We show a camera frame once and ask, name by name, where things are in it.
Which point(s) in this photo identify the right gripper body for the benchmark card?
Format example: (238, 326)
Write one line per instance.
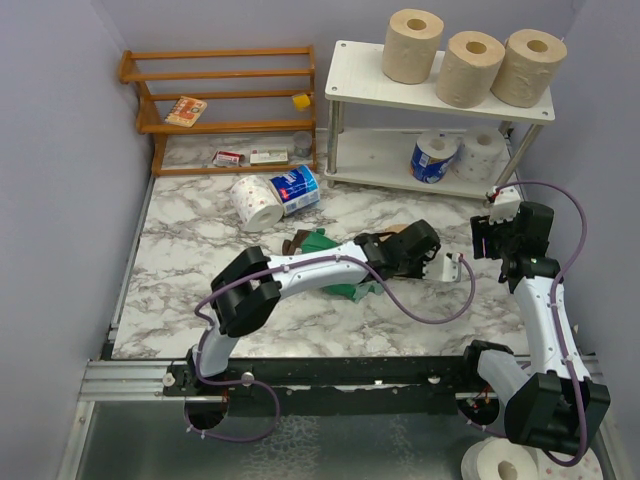
(493, 241)

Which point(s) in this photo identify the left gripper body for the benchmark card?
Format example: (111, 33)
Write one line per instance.
(413, 269)

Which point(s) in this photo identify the green brown roll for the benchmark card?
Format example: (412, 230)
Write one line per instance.
(309, 241)

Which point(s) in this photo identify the white dotted roll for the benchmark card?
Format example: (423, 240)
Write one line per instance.
(479, 151)
(588, 468)
(256, 204)

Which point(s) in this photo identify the blue packaged roll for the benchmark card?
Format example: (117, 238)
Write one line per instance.
(433, 153)
(295, 189)

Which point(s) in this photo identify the brown roll back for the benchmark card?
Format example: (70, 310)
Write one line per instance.
(470, 65)

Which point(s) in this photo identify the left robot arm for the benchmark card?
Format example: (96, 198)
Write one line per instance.
(245, 294)

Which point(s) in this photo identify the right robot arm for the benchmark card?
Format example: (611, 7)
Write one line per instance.
(556, 406)

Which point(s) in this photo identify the white two-tier shelf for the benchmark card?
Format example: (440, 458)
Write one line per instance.
(374, 123)

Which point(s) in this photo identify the grey small cup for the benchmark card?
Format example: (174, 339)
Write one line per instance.
(302, 144)

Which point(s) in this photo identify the white green flat box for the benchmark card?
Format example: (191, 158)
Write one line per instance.
(269, 156)

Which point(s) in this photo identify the yellow sponge block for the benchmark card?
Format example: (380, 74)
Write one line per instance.
(301, 101)

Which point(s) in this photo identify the red white small box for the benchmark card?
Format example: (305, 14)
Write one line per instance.
(227, 159)

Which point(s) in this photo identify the white dotted roll bottom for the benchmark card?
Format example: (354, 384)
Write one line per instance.
(588, 468)

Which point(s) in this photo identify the orange booklet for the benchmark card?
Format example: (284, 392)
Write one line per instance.
(185, 112)

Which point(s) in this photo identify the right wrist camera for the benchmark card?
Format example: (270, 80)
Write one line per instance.
(504, 204)

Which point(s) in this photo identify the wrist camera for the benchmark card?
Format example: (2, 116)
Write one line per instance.
(504, 204)
(446, 267)

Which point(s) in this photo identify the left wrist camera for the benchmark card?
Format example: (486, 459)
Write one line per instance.
(446, 267)

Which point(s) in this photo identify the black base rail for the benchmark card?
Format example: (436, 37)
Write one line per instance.
(255, 387)

